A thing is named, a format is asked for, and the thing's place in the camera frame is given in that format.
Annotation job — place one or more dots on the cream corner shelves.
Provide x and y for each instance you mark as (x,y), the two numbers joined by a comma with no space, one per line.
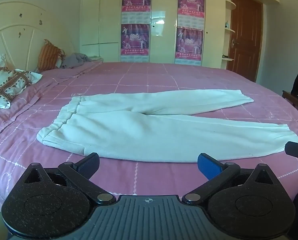
(229,30)

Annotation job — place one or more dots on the cream wardrobe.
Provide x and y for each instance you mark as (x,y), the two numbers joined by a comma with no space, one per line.
(164,30)

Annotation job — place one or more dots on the dark wooden chair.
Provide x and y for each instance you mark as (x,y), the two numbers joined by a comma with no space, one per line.
(293,100)

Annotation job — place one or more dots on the pink pillow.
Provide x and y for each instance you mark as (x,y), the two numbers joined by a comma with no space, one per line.
(6,121)

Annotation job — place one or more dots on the cream headboard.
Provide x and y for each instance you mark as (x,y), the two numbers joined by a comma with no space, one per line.
(13,30)

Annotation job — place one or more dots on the pink checked bed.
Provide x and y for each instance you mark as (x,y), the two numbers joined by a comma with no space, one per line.
(164,80)

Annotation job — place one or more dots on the purple calendar poster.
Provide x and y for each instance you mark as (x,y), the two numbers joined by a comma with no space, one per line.
(135,40)
(191,2)
(136,0)
(189,42)

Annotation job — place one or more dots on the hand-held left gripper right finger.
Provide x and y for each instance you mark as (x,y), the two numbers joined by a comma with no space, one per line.
(206,165)

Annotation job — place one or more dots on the orange striped pillow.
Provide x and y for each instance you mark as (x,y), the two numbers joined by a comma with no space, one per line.
(47,56)

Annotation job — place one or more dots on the white pants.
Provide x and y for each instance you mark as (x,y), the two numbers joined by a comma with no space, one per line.
(139,130)

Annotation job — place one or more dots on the brown wooden door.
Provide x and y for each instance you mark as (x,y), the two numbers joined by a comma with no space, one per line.
(246,35)

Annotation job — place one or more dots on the white brown patterned pillow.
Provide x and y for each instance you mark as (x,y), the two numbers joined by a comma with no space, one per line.
(6,82)

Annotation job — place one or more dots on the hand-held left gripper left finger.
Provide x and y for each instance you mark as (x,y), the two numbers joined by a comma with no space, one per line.
(90,163)

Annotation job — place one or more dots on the grey cloth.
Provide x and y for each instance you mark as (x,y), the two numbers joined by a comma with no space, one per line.
(75,59)

